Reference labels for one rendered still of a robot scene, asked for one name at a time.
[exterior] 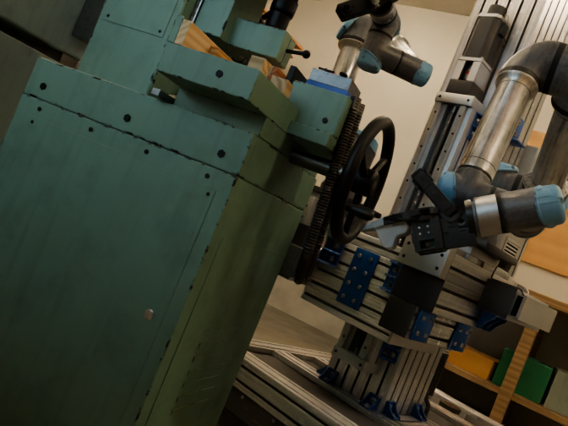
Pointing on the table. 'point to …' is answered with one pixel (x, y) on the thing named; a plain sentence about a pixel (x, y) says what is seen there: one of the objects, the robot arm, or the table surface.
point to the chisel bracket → (260, 42)
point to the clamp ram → (295, 75)
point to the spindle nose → (281, 13)
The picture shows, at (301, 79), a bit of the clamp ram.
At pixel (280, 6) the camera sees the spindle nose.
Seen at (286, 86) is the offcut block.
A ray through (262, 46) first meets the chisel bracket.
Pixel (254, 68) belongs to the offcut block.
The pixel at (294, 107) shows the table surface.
